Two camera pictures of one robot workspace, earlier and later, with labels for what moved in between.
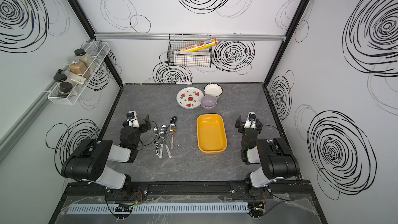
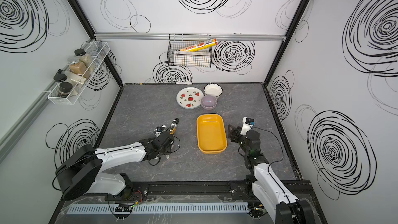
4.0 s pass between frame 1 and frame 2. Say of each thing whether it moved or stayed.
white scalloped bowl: stayed
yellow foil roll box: stayed
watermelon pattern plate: stayed
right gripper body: moved
